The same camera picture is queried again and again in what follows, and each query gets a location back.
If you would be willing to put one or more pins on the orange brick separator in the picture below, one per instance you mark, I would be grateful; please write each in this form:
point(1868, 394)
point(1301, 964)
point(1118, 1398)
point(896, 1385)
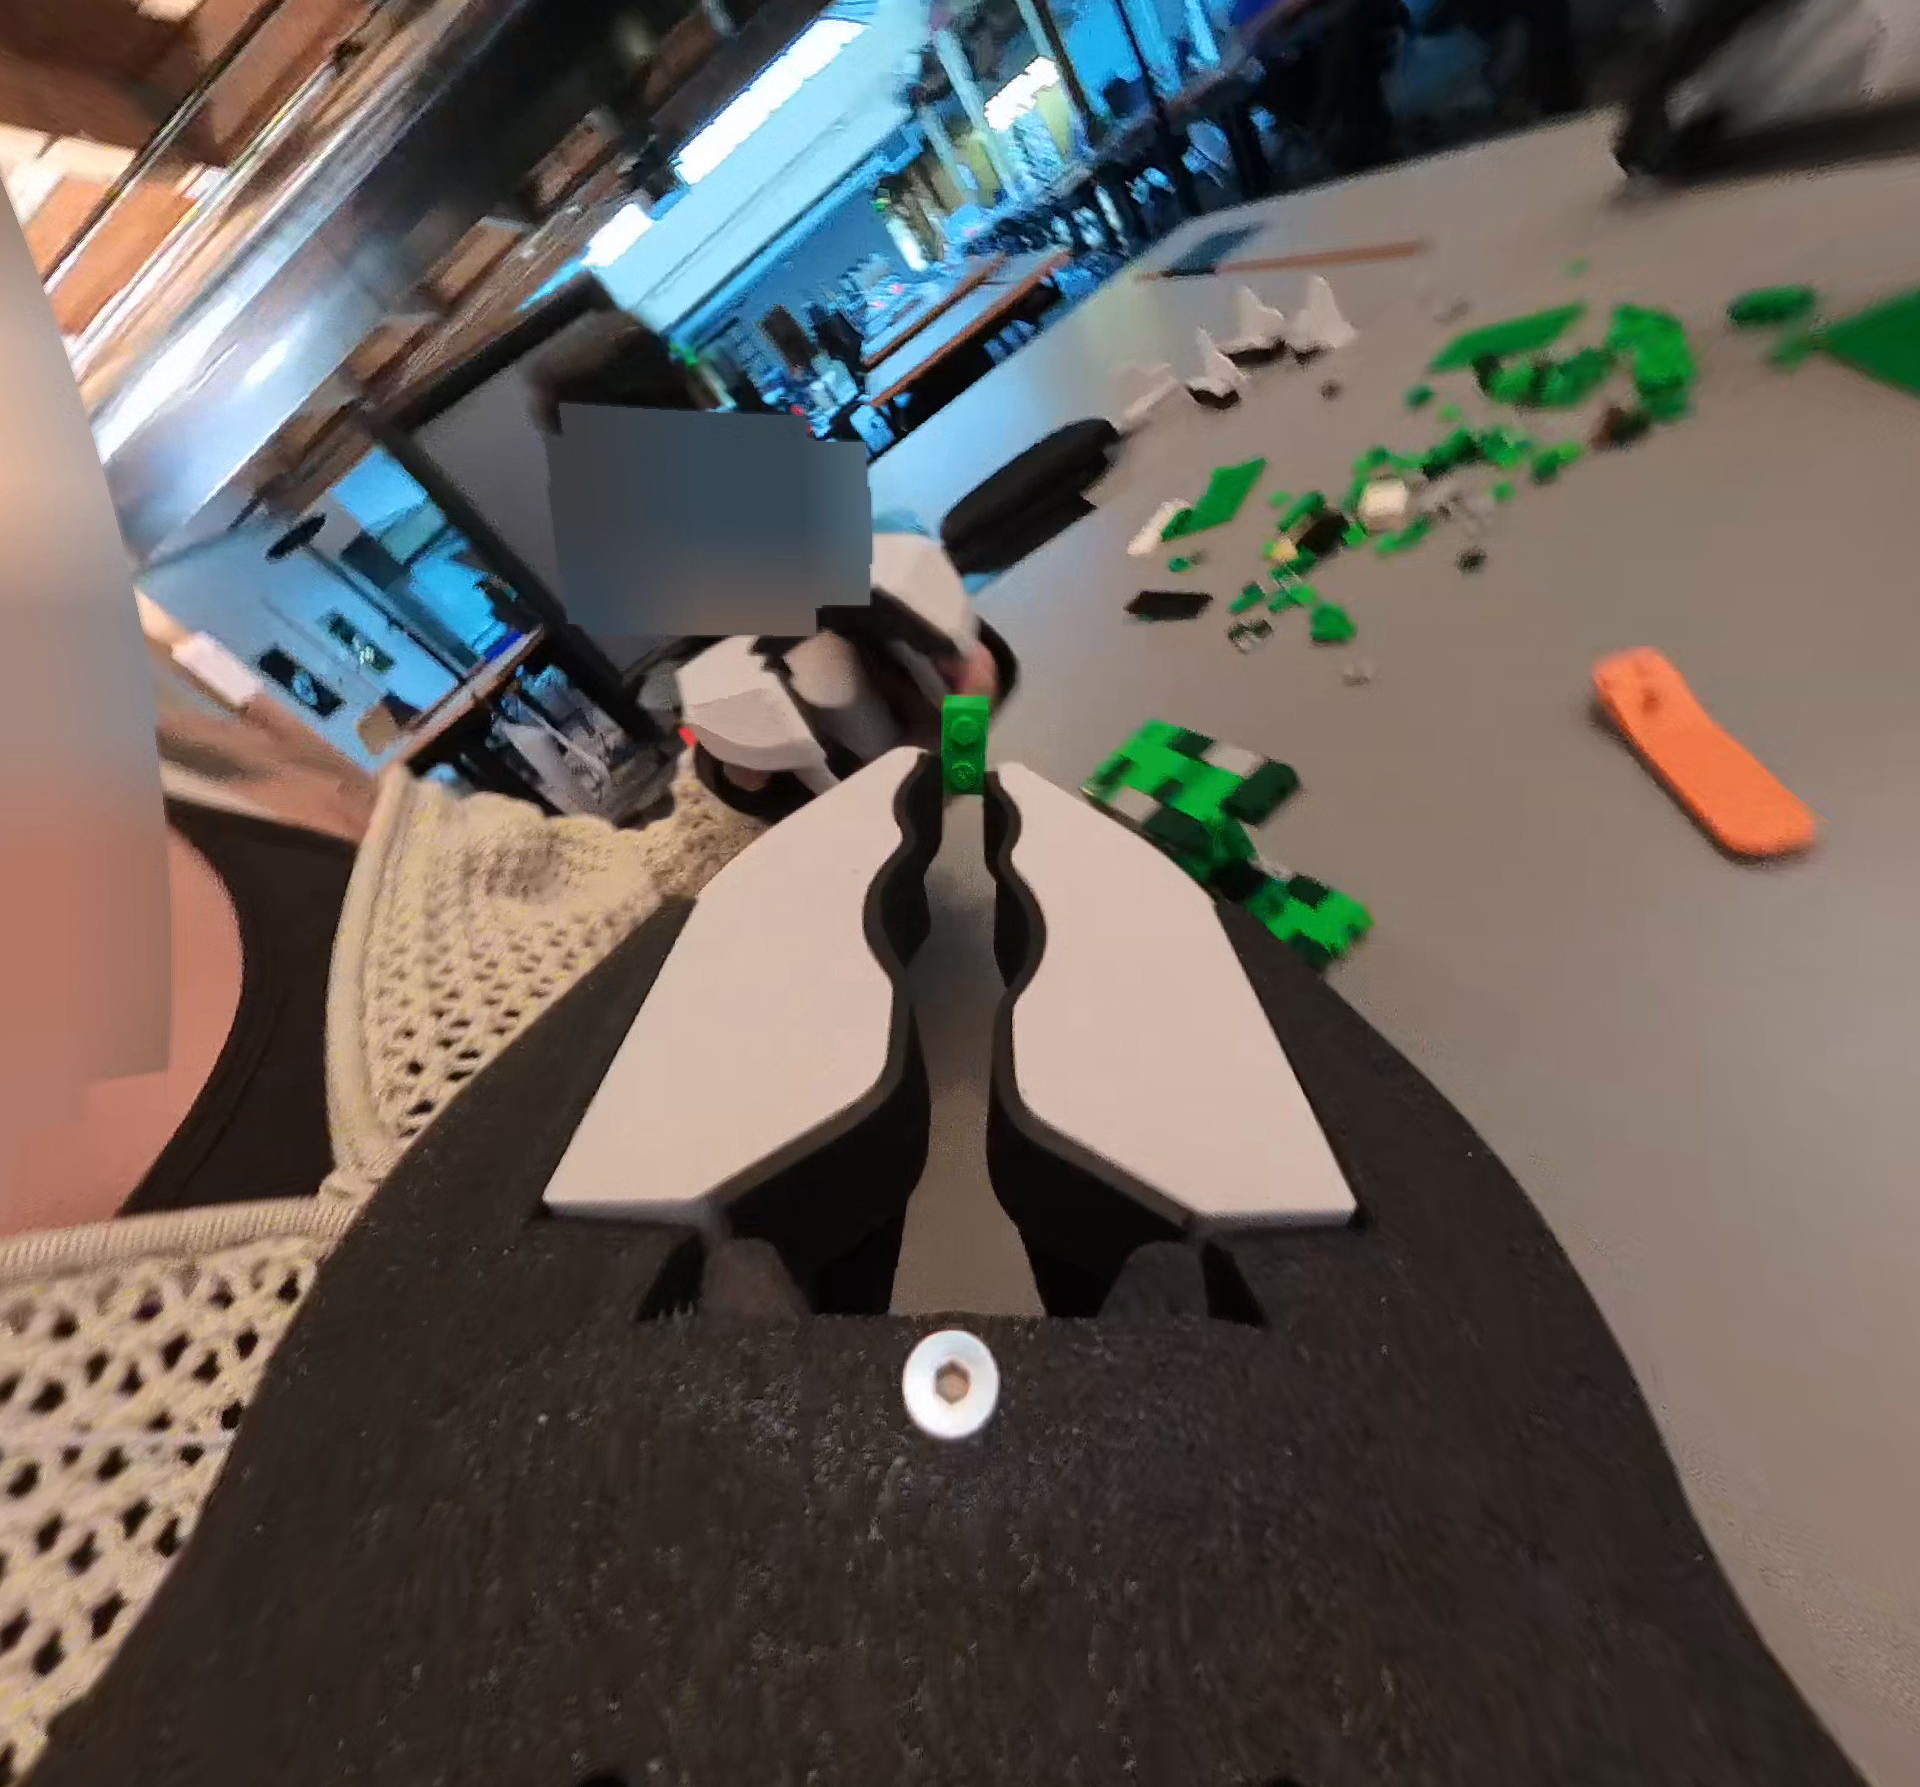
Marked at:
point(1702, 761)

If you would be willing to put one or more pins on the blue card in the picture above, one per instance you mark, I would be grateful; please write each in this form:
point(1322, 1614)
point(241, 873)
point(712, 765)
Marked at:
point(1198, 248)

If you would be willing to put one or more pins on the white lego slope piece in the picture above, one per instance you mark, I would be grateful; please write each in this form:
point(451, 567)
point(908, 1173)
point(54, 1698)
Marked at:
point(1322, 313)
point(1219, 368)
point(1148, 394)
point(1257, 322)

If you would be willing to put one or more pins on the wooden stick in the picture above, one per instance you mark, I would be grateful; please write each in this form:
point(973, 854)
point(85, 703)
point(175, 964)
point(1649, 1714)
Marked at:
point(1319, 256)

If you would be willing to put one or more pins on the green lego model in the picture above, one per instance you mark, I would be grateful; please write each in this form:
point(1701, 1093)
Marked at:
point(1198, 812)

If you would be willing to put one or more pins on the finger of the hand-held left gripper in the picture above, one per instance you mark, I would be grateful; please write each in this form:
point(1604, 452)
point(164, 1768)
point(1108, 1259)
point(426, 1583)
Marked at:
point(926, 584)
point(758, 704)

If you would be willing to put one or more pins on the small green lego brick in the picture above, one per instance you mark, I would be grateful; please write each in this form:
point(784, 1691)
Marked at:
point(967, 742)

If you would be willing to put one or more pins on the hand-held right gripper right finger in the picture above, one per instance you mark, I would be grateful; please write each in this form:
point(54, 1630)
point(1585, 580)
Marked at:
point(1154, 1051)

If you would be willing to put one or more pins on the black lego plate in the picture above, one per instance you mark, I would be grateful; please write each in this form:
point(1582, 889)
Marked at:
point(1167, 604)

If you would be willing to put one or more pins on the cream knit sweater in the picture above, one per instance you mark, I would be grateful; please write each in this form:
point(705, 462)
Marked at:
point(119, 1441)

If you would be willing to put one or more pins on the black pouch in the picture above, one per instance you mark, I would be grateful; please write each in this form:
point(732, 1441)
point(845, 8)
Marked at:
point(1028, 494)

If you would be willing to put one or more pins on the black framed monitor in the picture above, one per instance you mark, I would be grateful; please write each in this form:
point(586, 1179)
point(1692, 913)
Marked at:
point(478, 512)

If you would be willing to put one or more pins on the black garment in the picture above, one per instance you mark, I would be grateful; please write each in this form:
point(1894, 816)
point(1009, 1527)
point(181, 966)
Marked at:
point(255, 1037)

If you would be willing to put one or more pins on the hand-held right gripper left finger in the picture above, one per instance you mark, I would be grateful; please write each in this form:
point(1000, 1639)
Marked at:
point(748, 1037)

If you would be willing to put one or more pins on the person's left forearm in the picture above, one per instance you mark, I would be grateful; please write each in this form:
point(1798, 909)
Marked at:
point(494, 945)

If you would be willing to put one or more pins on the black and white device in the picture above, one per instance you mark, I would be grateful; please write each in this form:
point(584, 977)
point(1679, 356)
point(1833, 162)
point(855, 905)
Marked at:
point(1770, 31)

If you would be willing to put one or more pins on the medium green lego plate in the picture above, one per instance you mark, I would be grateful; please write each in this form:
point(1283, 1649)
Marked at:
point(1219, 499)

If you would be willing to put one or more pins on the pile of lego pieces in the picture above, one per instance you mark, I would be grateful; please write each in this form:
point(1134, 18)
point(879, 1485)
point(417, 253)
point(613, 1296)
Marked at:
point(1499, 452)

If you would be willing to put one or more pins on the large green lego plate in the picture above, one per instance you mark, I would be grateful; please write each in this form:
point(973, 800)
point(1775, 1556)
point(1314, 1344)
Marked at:
point(1884, 345)

